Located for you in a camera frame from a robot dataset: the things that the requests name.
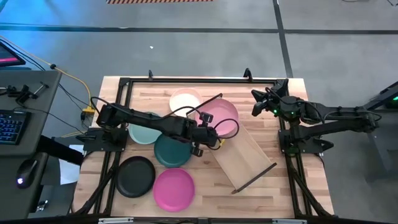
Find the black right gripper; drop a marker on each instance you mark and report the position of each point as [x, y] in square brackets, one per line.
[272, 104]

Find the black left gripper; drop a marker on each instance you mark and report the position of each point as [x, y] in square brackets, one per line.
[203, 137]

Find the white plate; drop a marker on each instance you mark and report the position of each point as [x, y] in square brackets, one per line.
[183, 101]

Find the magenta plate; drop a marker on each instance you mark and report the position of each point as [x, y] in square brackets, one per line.
[173, 189]

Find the black plate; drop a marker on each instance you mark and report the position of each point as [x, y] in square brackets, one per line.
[135, 177]

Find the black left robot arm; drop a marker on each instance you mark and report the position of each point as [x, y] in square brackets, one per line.
[149, 119]

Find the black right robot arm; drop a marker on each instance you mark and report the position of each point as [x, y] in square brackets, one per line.
[342, 124]

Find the wooden shelf with black legs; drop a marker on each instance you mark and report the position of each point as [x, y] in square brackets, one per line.
[245, 155]

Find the black clamp hook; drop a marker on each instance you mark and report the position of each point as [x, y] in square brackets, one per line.
[150, 74]
[248, 74]

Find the light pink plate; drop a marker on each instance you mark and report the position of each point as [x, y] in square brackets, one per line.
[222, 110]

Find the dark green plate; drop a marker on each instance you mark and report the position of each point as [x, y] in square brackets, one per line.
[171, 152]

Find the light teal plate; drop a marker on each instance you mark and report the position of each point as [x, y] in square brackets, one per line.
[141, 135]

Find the white paper sheet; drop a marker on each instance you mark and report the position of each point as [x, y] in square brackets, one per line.
[68, 174]

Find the black padded bar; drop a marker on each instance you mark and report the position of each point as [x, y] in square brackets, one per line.
[62, 151]

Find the dark grey desk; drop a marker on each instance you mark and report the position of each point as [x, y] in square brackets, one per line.
[37, 124]

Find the black computer mouse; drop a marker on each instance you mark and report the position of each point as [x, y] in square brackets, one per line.
[26, 172]

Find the black desk clamp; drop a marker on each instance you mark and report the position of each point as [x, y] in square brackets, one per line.
[23, 93]

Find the backlit black keyboard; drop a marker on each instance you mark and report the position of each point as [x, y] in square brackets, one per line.
[11, 127]

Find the computer monitor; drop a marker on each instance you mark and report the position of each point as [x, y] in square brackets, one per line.
[7, 57]

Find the black metal table frame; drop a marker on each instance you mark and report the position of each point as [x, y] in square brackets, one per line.
[186, 81]

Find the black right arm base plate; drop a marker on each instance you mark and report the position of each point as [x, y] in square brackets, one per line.
[311, 147]

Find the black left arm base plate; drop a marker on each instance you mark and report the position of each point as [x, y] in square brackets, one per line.
[99, 141]

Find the silver metal bracket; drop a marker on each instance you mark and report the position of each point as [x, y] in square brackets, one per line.
[115, 221]
[289, 221]

